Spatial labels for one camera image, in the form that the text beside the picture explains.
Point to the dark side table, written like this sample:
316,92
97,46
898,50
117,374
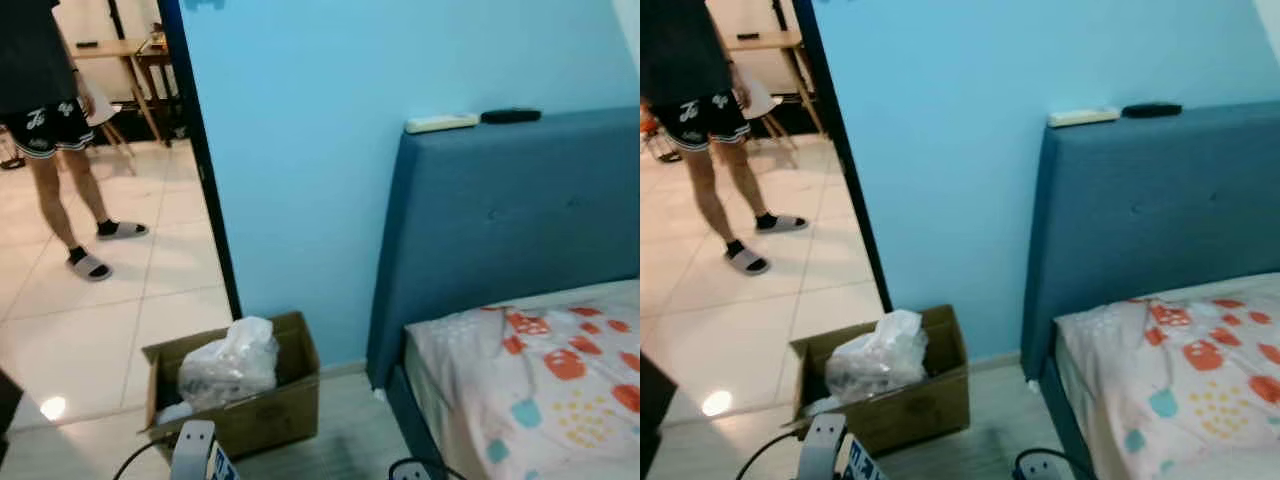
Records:
155,58

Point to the clear crumpled plastic bag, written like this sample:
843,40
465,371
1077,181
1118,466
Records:
880,360
230,370

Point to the white remote control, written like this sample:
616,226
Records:
1083,117
440,123

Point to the large black panel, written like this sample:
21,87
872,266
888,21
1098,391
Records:
8,415
655,420

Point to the grey slipper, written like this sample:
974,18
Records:
123,231
90,268
748,261
783,224

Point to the person in black shorts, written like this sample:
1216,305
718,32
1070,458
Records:
680,50
30,60

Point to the black remote control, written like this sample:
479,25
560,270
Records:
510,116
1150,110

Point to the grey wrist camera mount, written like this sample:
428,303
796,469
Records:
192,455
1046,470
422,474
822,450

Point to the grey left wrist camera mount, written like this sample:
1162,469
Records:
822,450
192,455

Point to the brown cardboard box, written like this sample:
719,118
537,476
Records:
920,410
270,420

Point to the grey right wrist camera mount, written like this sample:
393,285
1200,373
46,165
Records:
1046,470
422,474

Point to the black door frame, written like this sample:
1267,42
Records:
200,170
845,170

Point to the blue fabric bed headboard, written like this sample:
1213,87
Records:
500,220
1150,210

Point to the mattress with cream sheet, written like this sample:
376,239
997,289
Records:
1250,284
610,291

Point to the pink patterned pillow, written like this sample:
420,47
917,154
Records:
560,400
1200,400

